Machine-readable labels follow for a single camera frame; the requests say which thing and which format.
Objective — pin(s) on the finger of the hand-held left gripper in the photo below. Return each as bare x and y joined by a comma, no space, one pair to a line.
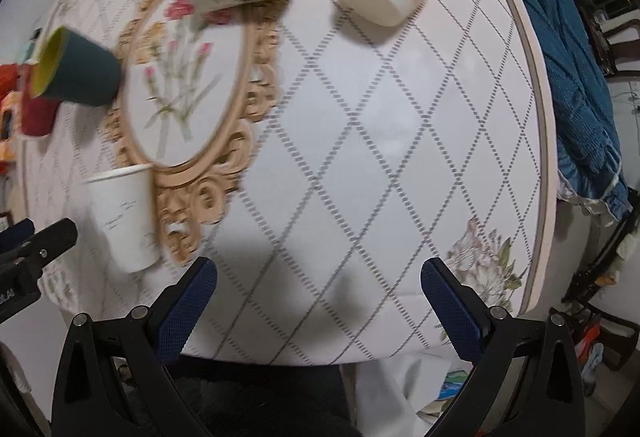
16,234
52,239

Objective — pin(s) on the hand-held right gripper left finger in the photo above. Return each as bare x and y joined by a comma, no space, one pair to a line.
186,312

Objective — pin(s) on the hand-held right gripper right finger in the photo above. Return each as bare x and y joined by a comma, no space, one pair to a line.
452,312

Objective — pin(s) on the red cup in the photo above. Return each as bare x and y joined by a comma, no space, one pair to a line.
37,117

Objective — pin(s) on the teal cup with yellow inside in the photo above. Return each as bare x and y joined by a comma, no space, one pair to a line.
80,72

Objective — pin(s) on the white cloth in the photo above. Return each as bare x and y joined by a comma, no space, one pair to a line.
400,392

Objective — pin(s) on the orange packet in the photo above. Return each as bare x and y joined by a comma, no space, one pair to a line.
7,117

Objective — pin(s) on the floral printed tablecloth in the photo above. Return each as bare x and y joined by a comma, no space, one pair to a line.
375,157

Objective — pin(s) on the blue quilted cloth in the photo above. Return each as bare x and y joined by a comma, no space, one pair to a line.
575,92

